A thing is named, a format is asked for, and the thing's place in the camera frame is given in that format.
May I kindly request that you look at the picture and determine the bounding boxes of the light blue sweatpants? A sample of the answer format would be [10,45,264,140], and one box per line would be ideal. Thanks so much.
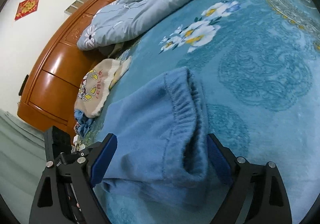
[97,66,226,223]

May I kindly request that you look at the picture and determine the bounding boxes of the blue crumpled cloth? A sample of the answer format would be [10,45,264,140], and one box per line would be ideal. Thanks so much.
[74,109,94,137]

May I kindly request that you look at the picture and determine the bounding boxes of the orange wooden headboard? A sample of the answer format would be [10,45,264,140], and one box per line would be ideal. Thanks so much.
[17,0,115,137]

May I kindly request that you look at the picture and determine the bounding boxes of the beige cartoon knit sweater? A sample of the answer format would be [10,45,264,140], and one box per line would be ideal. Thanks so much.
[74,56,132,118]

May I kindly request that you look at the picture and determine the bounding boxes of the teal floral bed blanket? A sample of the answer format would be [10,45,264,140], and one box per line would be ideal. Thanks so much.
[81,0,319,223]

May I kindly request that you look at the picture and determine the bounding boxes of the red paper wall decoration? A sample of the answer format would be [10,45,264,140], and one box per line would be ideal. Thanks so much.
[15,0,39,21]

